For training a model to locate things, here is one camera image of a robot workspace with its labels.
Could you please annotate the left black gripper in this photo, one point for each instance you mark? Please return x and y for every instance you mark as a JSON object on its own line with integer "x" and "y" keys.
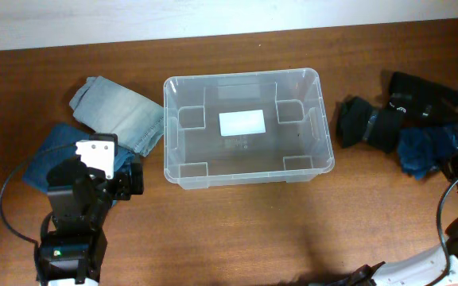
{"x": 128, "y": 185}

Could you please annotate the dark teal cloth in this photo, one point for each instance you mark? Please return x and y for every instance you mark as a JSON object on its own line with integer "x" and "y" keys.
{"x": 424, "y": 150}

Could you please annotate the black taped cloth bundle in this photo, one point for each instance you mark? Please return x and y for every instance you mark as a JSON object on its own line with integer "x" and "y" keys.
{"x": 359, "y": 121}

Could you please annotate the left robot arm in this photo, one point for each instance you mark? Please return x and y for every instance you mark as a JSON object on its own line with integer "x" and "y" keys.
{"x": 73, "y": 243}

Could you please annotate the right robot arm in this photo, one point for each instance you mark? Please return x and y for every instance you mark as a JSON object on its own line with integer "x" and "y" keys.
{"x": 435, "y": 266}

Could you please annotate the clear plastic storage container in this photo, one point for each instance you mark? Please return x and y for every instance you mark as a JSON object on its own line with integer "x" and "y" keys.
{"x": 245, "y": 128}

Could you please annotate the dark blue folded jeans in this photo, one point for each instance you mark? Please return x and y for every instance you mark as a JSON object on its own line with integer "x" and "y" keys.
{"x": 40, "y": 165}

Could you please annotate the light blue folded jeans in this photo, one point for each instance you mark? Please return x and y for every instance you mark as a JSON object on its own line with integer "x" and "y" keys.
{"x": 107, "y": 107}

